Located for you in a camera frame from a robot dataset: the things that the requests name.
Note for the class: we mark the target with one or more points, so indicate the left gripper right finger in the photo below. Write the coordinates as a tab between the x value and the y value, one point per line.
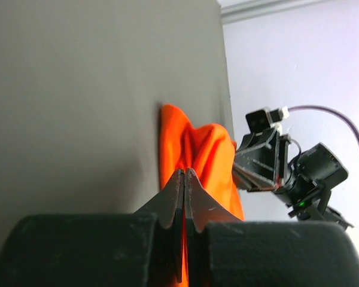
225	251

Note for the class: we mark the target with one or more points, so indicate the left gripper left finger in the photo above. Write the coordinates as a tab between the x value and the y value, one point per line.
143	248

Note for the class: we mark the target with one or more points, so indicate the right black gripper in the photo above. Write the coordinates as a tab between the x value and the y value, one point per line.
261	163

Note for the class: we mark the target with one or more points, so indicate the orange t-shirt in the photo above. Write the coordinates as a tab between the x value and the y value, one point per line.
208	149

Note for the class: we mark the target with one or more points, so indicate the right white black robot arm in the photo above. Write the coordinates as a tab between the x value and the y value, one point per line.
304	183

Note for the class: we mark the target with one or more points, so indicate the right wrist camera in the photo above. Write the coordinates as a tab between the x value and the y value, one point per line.
265	118

